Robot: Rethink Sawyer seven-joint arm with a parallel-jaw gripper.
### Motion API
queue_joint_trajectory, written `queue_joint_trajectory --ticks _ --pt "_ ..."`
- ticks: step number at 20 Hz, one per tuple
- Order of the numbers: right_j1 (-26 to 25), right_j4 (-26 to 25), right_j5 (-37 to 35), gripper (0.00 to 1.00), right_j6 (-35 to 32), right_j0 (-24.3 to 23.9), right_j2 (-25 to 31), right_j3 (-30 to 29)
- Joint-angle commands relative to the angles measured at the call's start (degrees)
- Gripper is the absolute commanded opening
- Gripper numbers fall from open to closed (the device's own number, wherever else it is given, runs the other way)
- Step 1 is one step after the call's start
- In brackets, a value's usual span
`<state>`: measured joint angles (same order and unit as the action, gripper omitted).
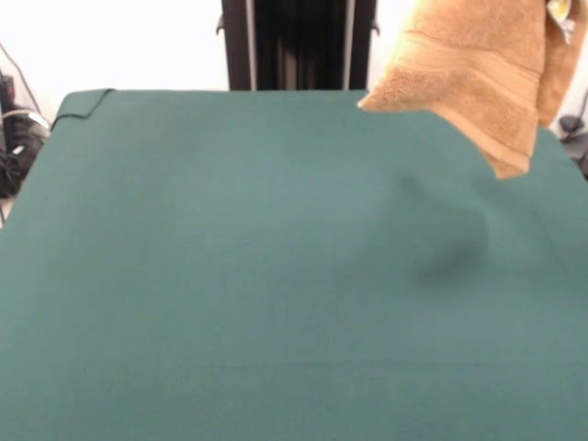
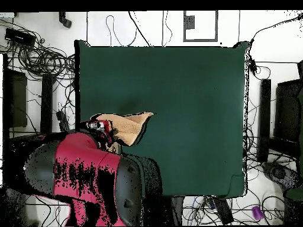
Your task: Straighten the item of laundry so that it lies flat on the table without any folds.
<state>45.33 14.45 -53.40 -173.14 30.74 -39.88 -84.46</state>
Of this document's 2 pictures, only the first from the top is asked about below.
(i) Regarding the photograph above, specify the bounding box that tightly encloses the tan terry towel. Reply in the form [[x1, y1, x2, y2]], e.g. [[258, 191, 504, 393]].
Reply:
[[356, 0, 581, 181]]

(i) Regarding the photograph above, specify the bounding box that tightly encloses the dark green table cloth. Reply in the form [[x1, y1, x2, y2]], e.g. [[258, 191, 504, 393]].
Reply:
[[0, 87, 588, 441]]

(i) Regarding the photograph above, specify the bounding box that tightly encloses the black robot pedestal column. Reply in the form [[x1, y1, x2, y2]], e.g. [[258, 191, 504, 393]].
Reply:
[[215, 0, 382, 92]]

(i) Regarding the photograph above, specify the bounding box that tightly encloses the black cable heap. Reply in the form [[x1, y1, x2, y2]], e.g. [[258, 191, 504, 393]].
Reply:
[[0, 107, 51, 199]]

